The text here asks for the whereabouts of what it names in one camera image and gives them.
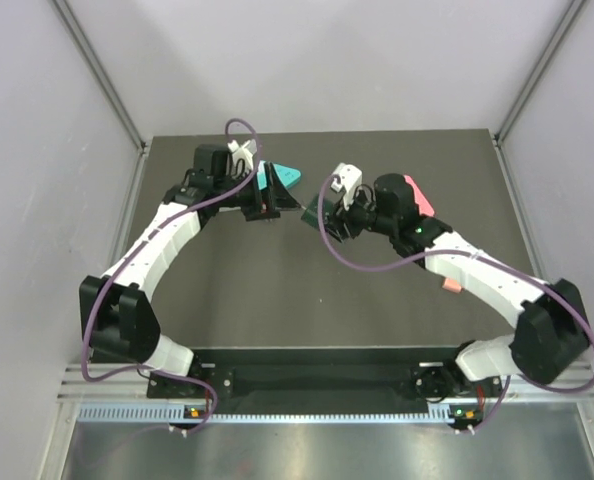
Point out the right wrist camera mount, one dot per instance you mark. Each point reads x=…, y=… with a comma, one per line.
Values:
x=346, y=179

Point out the teal triangular power strip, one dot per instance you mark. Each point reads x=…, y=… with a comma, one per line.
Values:
x=288, y=176

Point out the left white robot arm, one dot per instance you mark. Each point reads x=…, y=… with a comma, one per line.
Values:
x=116, y=312

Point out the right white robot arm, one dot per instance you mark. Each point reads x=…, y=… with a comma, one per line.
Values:
x=550, y=329

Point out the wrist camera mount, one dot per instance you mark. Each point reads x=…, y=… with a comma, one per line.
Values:
x=243, y=155
x=346, y=179

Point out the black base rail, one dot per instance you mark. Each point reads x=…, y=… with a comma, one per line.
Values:
x=415, y=372

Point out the pink small cube plug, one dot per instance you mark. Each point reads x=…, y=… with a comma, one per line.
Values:
x=451, y=285

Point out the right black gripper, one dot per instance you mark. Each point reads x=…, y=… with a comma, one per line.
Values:
x=341, y=217

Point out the pink triangular power strip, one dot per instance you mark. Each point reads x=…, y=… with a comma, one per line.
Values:
x=424, y=206

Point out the dark green cube plug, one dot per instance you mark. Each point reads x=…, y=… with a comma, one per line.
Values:
x=310, y=215

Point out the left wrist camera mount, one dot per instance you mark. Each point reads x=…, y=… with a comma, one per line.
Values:
x=243, y=155

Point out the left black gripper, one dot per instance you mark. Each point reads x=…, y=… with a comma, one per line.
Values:
x=268, y=203

